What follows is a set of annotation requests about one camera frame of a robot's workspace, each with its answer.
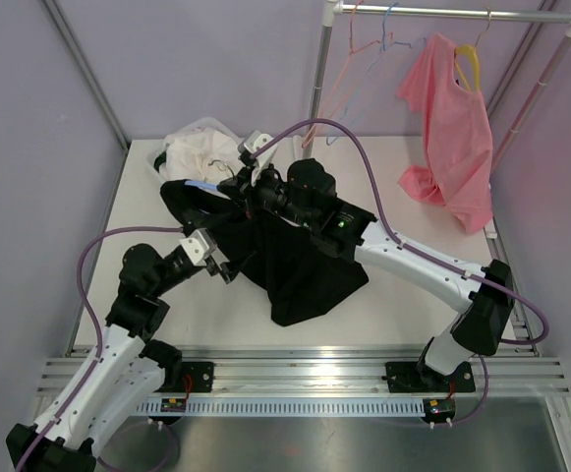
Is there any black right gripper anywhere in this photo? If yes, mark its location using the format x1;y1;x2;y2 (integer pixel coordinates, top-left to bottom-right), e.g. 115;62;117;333
220;159;318;231

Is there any white tank top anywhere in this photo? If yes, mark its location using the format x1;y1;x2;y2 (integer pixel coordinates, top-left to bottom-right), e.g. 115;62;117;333
154;125;245;184

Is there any black t shirt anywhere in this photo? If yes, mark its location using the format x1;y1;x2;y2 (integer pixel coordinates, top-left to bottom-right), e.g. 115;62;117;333
159;180;370;326

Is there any pink wire hanger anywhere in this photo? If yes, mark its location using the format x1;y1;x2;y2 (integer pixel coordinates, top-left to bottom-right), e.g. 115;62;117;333
302;0;387;148

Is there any light blue hanger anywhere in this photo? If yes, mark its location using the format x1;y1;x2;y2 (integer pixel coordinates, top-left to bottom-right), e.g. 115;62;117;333
323;0;417;147

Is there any pink t shirt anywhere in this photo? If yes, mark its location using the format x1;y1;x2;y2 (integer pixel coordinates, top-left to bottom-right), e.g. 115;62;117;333
396;33;493;234

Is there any green and white raglan shirt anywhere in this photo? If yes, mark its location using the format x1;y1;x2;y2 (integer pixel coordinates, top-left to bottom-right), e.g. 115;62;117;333
152;151;167;172

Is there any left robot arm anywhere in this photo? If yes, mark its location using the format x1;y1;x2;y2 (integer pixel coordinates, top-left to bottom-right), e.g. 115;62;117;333
6;230;235;471

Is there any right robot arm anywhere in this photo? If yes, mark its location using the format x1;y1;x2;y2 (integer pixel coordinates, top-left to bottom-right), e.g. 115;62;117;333
217;159;514;392

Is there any yellow hanger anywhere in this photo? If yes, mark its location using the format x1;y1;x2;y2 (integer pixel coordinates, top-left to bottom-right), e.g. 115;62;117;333
451;6;492;94

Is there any white plastic basket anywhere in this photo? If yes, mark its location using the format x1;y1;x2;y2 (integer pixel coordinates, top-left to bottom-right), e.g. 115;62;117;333
145;115;240;183

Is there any metal clothes rack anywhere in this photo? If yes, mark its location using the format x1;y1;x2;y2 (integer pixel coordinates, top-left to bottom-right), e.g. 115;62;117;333
290;0;571;242

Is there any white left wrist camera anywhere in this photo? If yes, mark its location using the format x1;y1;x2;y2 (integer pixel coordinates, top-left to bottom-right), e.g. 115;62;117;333
180;228;217;266

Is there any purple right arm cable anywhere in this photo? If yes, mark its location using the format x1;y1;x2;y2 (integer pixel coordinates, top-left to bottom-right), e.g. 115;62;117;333
248;118;551;427

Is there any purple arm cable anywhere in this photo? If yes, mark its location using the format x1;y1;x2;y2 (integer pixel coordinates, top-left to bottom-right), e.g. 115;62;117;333
248;118;551;427
12;225;188;472

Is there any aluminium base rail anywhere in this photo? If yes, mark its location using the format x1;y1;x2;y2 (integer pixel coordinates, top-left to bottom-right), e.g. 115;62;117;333
155;319;571;397

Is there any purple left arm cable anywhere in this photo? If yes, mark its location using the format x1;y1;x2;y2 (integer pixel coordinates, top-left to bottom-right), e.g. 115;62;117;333
12;225;188;472

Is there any white slotted cable duct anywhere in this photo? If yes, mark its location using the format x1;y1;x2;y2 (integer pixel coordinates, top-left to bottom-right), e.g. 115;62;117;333
134;397;425;418

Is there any aluminium corner frame post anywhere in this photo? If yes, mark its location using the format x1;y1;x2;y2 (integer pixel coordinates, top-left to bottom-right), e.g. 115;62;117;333
39;0;131;155

